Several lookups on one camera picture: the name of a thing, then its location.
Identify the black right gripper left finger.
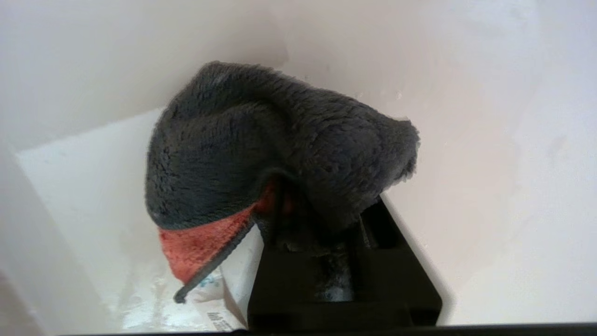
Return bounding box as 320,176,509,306
247,182,327,329

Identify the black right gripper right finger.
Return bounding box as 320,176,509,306
347,196,442,326

